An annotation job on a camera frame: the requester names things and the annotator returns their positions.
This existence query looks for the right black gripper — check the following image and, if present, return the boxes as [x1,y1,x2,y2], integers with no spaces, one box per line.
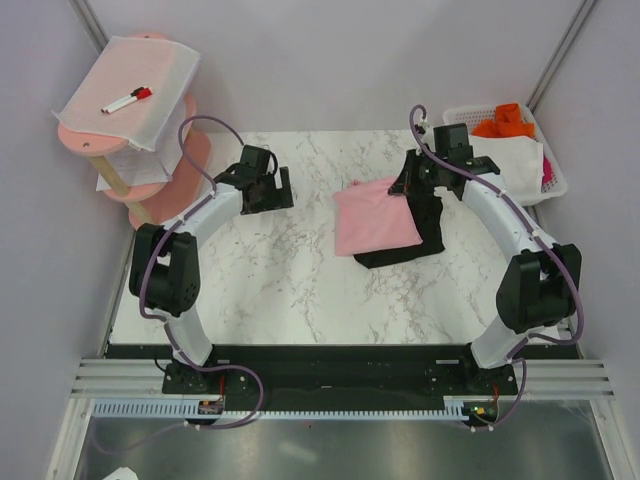
[391,149,447,197]

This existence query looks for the white folded cloth in basket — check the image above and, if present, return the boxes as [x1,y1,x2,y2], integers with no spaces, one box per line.
[469,135,544,203]

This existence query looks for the pink tiered wooden stand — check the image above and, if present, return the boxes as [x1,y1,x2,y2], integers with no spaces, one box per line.
[68,33,212,227]

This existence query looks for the red capped white marker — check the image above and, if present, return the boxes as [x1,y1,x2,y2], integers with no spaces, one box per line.
[106,87,152,115]

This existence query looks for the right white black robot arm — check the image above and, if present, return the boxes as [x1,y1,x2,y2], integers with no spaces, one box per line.
[389,122,585,394]

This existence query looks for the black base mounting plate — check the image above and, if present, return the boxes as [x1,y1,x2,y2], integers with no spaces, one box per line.
[160,344,516,399]

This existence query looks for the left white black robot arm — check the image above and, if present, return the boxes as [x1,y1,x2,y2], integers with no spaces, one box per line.
[129,145,294,393]

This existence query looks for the white slotted cable duct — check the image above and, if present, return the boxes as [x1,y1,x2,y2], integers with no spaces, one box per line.
[92,398,487,421]

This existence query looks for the white plastic laundry basket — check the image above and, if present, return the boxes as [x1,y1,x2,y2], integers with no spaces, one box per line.
[443,103,567,206]

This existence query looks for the orange cloth in basket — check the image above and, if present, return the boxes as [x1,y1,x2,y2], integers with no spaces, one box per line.
[472,103,535,139]

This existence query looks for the pink t shirt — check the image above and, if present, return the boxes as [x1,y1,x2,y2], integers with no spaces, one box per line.
[332,177,422,257]

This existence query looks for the white paper sheets on stand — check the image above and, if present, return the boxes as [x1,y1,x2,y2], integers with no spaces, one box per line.
[95,99,185,192]

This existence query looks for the black cloth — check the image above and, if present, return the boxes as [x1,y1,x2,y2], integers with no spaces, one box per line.
[354,195,445,269]

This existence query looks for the white mesh cloth on stand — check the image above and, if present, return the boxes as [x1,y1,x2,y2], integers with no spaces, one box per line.
[56,36,201,157]

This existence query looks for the black capped white marker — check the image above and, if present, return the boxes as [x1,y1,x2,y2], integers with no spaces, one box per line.
[100,87,144,114]

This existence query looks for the magenta cloth in basket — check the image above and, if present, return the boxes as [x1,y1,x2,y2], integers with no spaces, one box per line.
[542,156,553,185]

